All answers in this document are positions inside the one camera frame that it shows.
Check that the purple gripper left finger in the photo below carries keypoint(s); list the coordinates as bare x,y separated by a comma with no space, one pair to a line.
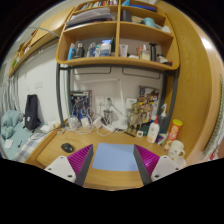
73,168

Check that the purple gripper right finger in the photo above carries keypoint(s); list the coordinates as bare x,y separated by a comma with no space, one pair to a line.
152,167

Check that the black computer mouse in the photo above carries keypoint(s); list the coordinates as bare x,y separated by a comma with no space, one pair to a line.
67,147

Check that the blue mouse pad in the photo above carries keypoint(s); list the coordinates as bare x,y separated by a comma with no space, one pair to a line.
115,157

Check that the white lotion bottle red cap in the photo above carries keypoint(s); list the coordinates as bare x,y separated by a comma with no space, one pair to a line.
153,130

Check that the white mug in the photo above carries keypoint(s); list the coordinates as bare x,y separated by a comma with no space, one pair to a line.
176,149

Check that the spray bottle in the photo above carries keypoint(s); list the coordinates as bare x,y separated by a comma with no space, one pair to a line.
163,118

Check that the yellow red snack can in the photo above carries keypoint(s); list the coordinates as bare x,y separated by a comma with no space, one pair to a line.
173,133

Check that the golden robot figurine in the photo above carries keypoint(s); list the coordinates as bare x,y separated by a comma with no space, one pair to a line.
138,116

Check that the blue figure box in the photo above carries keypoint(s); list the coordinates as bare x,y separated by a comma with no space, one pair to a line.
81,103

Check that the black backpack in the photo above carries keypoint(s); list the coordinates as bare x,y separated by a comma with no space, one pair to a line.
31,112

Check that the teal bundled blanket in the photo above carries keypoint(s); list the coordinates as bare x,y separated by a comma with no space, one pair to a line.
8,122

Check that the black bottle on shelf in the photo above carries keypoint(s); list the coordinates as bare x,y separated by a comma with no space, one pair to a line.
153,51

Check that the stack of papers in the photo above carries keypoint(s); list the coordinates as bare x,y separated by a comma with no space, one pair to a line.
99,13

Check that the wooden wall shelf unit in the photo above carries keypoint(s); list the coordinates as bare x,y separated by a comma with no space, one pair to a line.
122,40

